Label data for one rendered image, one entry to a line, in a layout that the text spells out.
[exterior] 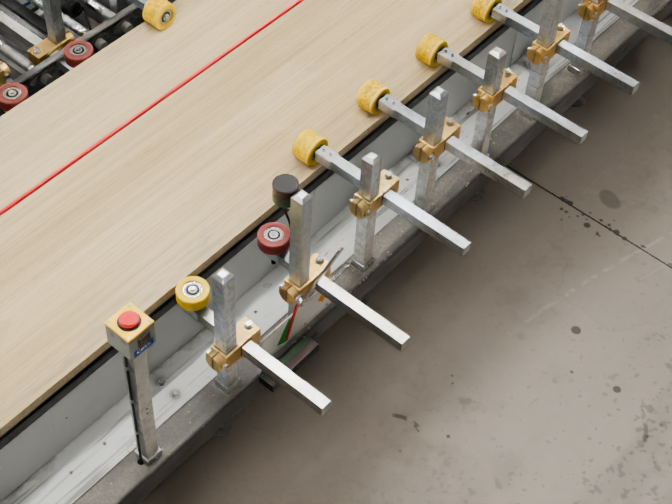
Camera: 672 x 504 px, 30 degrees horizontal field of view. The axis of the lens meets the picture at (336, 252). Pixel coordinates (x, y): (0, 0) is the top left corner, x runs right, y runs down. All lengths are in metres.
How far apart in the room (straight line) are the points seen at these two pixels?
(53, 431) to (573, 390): 1.69
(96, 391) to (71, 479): 0.21
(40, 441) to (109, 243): 0.49
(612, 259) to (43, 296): 2.07
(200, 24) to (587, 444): 1.67
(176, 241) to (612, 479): 1.53
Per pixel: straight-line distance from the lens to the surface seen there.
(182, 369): 3.14
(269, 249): 3.01
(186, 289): 2.93
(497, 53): 3.23
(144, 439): 2.82
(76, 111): 3.35
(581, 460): 3.82
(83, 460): 3.03
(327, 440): 3.75
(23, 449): 2.93
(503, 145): 3.57
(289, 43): 3.51
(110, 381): 3.02
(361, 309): 2.95
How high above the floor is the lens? 3.23
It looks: 51 degrees down
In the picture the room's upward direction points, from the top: 4 degrees clockwise
